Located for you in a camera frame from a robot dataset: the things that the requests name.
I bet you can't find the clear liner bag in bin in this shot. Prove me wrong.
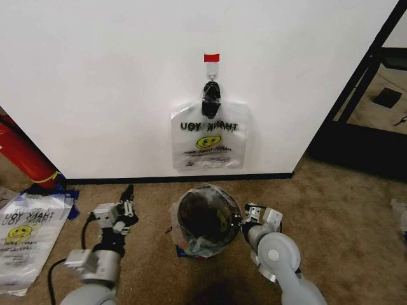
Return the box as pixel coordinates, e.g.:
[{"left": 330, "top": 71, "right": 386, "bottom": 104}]
[{"left": 165, "top": 182, "right": 245, "bottom": 261}]

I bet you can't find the stack of smiley plastic bags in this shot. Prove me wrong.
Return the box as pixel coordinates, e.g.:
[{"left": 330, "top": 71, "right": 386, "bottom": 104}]
[{"left": 0, "top": 190, "right": 73, "bottom": 297}]

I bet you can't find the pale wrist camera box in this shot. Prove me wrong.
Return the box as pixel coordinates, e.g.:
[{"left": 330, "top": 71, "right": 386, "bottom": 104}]
[
  {"left": 93, "top": 203, "right": 121, "bottom": 228},
  {"left": 247, "top": 204, "right": 266, "bottom": 220}
]

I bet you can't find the black round trash bin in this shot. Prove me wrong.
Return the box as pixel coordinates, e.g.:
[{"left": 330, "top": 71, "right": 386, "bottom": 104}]
[{"left": 176, "top": 187, "right": 243, "bottom": 257}]

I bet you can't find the black metal shelf frame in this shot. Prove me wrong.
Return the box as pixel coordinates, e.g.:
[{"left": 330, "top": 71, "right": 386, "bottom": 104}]
[{"left": 305, "top": 0, "right": 407, "bottom": 182}]

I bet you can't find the black square pad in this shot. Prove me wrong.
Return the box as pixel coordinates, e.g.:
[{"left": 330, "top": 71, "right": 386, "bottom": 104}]
[{"left": 373, "top": 87, "right": 402, "bottom": 109}]

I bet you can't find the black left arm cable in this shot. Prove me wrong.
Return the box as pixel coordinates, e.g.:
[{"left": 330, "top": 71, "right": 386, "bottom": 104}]
[{"left": 46, "top": 212, "right": 102, "bottom": 288}]

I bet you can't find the clear smiley thank-you garbage bag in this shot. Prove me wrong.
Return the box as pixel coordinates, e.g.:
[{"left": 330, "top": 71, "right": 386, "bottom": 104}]
[{"left": 169, "top": 80, "right": 251, "bottom": 173}]

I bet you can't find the red fire extinguisher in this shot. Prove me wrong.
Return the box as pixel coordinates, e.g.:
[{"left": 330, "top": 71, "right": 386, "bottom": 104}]
[{"left": 0, "top": 113, "right": 62, "bottom": 192}]

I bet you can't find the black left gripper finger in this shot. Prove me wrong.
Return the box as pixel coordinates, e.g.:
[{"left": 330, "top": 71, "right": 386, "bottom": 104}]
[
  {"left": 112, "top": 213, "right": 141, "bottom": 236},
  {"left": 120, "top": 183, "right": 135, "bottom": 218}
]

